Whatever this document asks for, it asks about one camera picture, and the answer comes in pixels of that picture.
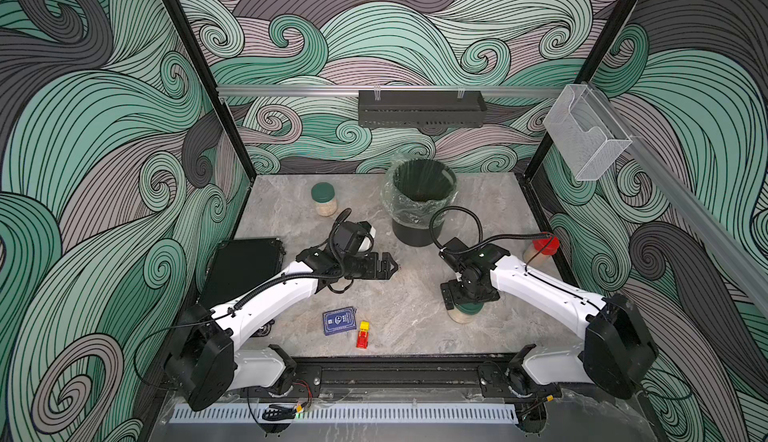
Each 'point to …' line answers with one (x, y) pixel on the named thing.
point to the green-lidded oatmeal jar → (323, 195)
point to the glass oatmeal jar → (460, 317)
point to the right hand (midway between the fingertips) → (460, 301)
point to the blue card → (339, 321)
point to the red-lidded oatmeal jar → (539, 254)
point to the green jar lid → (469, 308)
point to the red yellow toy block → (362, 338)
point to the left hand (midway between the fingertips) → (386, 264)
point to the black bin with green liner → (413, 191)
